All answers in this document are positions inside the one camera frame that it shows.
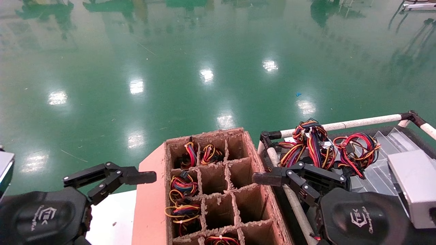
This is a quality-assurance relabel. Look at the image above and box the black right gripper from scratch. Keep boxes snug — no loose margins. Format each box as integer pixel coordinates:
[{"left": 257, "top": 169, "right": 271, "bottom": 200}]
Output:
[{"left": 252, "top": 161, "right": 411, "bottom": 245}]

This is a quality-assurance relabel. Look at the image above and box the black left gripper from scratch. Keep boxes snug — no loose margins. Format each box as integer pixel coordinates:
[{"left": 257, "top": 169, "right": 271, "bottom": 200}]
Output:
[{"left": 0, "top": 187, "right": 93, "bottom": 245}]

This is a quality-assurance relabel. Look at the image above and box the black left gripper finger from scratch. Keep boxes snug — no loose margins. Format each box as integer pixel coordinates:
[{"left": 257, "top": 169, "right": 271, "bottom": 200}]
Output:
[{"left": 63, "top": 162, "right": 157, "bottom": 206}]

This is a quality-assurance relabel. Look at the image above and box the black cart corner joint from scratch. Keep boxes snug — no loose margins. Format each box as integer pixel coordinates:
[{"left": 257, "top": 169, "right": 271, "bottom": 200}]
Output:
[
  {"left": 400, "top": 110, "right": 426, "bottom": 128},
  {"left": 260, "top": 130, "right": 282, "bottom": 147}
]

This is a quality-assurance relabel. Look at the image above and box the brown cardboard divider box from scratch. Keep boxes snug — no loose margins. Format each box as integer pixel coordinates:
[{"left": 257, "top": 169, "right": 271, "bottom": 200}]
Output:
[{"left": 132, "top": 128, "right": 293, "bottom": 245}]

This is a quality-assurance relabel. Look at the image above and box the clear plastic compartment tray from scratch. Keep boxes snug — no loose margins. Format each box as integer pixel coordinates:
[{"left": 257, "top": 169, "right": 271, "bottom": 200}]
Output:
[{"left": 347, "top": 128, "right": 436, "bottom": 206}]

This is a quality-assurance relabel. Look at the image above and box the white metal stand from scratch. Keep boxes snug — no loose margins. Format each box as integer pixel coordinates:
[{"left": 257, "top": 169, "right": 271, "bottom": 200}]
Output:
[{"left": 402, "top": 2, "right": 436, "bottom": 11}]

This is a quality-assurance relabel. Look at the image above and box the wire bundle in second-row cell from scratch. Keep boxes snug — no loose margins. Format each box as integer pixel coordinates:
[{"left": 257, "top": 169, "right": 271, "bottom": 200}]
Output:
[{"left": 169, "top": 171, "right": 199, "bottom": 204}]

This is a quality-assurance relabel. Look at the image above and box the white padded cart rail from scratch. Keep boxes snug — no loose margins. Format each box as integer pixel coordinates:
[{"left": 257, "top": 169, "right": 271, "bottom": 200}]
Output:
[
  {"left": 258, "top": 140, "right": 317, "bottom": 245},
  {"left": 421, "top": 122, "right": 436, "bottom": 141},
  {"left": 280, "top": 114, "right": 403, "bottom": 138}
]

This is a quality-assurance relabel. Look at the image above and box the wire bundle in back-left cell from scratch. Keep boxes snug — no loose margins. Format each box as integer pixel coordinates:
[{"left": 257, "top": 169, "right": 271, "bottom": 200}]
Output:
[{"left": 180, "top": 137, "right": 199, "bottom": 170}]

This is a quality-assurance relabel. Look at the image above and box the power supply with coloured cables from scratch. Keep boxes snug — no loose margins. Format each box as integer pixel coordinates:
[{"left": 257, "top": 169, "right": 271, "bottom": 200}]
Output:
[{"left": 165, "top": 202, "right": 202, "bottom": 236}]

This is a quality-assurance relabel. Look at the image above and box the power supply with striped cables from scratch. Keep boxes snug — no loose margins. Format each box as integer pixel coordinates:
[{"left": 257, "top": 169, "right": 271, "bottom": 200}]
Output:
[{"left": 278, "top": 118, "right": 338, "bottom": 170}]

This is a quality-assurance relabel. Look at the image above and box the wire bundle in back-middle cell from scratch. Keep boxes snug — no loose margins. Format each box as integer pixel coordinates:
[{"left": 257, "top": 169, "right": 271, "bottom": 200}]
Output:
[{"left": 199, "top": 144, "right": 224, "bottom": 166}]

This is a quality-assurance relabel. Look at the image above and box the wire bundle in front cell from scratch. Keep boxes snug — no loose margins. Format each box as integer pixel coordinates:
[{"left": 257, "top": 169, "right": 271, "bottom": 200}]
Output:
[{"left": 204, "top": 235, "right": 239, "bottom": 245}]

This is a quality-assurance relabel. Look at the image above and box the power supply with red cables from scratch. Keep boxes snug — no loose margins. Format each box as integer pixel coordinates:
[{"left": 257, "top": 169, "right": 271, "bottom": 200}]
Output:
[{"left": 333, "top": 133, "right": 381, "bottom": 180}]

